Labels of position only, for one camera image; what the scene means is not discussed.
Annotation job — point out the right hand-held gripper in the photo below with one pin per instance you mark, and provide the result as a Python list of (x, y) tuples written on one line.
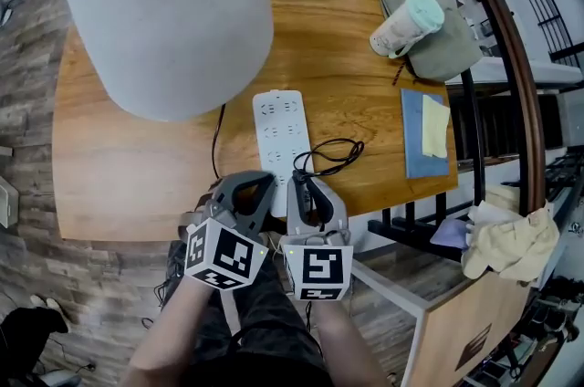
[(319, 266)]

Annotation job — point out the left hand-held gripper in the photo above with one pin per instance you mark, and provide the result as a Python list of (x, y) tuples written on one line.
[(232, 257)]

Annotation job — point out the white power strip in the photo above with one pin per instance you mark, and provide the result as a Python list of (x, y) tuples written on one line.
[(283, 120)]

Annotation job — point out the white table lamp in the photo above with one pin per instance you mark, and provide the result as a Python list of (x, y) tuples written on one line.
[(173, 20)]

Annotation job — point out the person's left forearm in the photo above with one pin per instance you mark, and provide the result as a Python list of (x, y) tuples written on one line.
[(169, 330)]

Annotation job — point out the person's right forearm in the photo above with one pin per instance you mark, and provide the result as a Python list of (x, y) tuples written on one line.
[(347, 344)]

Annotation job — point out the round wooden table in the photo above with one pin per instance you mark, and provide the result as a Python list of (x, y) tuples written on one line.
[(342, 70)]

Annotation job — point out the person's grey trousers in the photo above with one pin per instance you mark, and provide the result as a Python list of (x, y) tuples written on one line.
[(274, 312)]

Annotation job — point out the blue notebook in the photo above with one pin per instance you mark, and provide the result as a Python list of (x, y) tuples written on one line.
[(415, 148)]

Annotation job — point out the purple cloth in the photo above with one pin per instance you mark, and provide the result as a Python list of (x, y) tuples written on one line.
[(449, 234)]

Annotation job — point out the yellow sticky notepad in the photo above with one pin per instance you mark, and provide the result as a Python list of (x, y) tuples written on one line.
[(435, 129)]

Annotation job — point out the person's black shirt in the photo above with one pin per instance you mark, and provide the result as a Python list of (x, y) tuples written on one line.
[(260, 373)]

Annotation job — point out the wooden table with black label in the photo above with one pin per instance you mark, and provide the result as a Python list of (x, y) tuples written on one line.
[(474, 316)]

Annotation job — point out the beige crumpled cloth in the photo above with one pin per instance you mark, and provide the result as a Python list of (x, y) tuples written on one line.
[(511, 239)]

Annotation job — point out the white cup with green lid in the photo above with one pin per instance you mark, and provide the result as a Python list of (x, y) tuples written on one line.
[(401, 29)]

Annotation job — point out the grey-green fabric bag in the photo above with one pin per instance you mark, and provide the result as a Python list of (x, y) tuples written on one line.
[(456, 52)]

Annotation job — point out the white flat box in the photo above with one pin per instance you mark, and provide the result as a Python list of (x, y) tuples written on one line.
[(7, 202)]

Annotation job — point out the black railing with wooden handrail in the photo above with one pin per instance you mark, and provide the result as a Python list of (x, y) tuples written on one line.
[(521, 56)]

